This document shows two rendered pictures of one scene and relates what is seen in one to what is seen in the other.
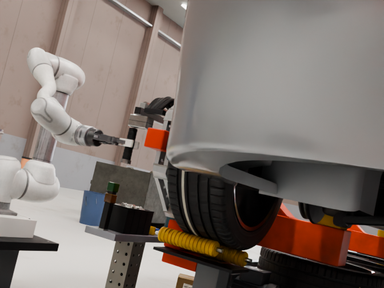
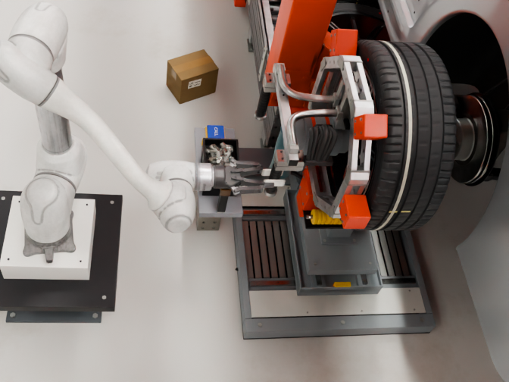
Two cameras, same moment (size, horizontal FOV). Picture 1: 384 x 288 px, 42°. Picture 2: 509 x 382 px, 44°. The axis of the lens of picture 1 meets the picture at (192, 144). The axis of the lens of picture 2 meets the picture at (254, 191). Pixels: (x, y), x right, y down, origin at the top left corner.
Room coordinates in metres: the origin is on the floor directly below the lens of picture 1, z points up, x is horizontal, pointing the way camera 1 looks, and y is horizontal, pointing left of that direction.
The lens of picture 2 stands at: (1.23, 1.23, 2.46)
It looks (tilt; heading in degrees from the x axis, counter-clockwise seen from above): 54 degrees down; 312
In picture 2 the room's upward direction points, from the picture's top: 15 degrees clockwise
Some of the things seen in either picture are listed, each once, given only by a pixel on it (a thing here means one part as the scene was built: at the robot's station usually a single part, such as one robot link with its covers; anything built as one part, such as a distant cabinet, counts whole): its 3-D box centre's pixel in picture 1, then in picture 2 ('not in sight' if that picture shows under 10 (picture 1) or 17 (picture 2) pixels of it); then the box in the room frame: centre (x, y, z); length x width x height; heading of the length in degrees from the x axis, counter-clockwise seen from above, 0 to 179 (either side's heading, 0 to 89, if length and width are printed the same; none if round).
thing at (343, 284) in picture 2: not in sight; (330, 239); (1.98, -0.19, 0.13); 0.50 x 0.36 x 0.10; 150
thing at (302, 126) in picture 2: not in sight; (316, 135); (2.10, 0.02, 0.85); 0.21 x 0.14 x 0.14; 60
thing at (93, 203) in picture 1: (94, 207); not in sight; (6.52, 1.04, 0.22); 0.39 x 0.37 x 0.45; 59
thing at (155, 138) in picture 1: (160, 140); (354, 211); (1.79, 0.11, 0.85); 0.09 x 0.08 x 0.07; 150
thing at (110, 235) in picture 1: (128, 234); (217, 170); (2.37, 0.20, 0.44); 0.43 x 0.17 x 0.03; 150
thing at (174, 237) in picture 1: (188, 241); (343, 217); (1.91, -0.07, 0.51); 0.29 x 0.06 x 0.06; 60
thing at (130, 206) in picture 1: (127, 217); (220, 166); (2.34, 0.21, 0.51); 0.20 x 0.14 x 0.13; 148
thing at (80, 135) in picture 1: (87, 136); (204, 176); (2.15, 0.45, 0.83); 0.09 x 0.06 x 0.09; 150
